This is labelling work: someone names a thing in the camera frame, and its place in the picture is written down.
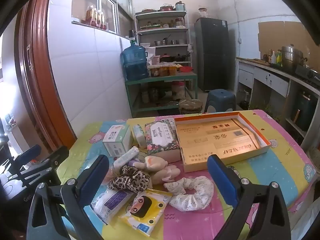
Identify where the round cushioned stool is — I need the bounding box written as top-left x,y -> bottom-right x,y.
178,99 -> 203,115

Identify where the cardboard wall sheet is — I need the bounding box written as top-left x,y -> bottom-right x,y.
257,21 -> 320,63

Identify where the long white tissue pack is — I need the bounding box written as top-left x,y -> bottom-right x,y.
113,146 -> 140,169

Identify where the red-brown door frame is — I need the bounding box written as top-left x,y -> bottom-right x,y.
14,0 -> 77,150

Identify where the large jar red lid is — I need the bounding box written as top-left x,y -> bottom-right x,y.
171,80 -> 187,98

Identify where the blue water jug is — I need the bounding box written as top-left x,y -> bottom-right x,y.
120,29 -> 148,81

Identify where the white wipes packet purple label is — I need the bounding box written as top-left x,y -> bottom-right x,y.
91,187 -> 137,225

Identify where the dark gas stove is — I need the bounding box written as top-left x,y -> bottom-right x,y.
295,65 -> 320,85

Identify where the colourful printed blanket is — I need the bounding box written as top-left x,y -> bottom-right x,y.
56,109 -> 316,240

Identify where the dark grey fridge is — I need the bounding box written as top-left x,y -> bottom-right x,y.
194,17 -> 237,92

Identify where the yellow cartoon packet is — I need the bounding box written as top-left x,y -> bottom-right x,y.
119,189 -> 172,237

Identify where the white plastic bag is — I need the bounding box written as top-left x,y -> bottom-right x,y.
290,200 -> 320,240

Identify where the green metal table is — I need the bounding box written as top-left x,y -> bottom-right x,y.
125,71 -> 198,118

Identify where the blue plastic stool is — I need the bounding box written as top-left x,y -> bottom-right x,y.
204,89 -> 237,113

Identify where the white floral scrunchie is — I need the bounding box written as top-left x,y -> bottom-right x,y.
164,176 -> 215,212

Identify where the beige plush toy purple dress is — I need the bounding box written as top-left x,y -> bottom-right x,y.
129,155 -> 168,178

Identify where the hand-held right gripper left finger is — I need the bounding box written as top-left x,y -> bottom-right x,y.
26,154 -> 110,240

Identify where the row of red sauce bottles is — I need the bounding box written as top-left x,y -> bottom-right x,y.
85,5 -> 108,29

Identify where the golden cardboard box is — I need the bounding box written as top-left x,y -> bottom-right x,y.
174,111 -> 271,173

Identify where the sliding interior window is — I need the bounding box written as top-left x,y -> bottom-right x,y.
71,0 -> 133,37

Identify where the white shelf rack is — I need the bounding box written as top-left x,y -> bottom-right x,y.
134,10 -> 193,72

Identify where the steel steamer pot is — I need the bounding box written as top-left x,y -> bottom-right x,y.
281,44 -> 308,72

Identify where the grey kitchen counter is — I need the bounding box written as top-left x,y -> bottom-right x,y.
236,57 -> 320,150

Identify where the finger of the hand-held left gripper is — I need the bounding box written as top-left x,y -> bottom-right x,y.
10,146 -> 69,181
0,145 -> 42,174

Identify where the white cardboard box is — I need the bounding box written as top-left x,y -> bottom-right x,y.
102,124 -> 132,157

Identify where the leopard print scrunchie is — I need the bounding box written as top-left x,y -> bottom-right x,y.
109,166 -> 152,193

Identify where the small green-white tissue pack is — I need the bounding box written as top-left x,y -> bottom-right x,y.
132,124 -> 147,148

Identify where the floral tissue box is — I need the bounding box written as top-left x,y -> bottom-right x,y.
144,120 -> 182,163

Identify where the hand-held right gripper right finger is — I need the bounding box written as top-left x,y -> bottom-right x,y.
207,154 -> 292,240

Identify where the green air fryer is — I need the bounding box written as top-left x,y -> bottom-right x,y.
291,91 -> 318,132

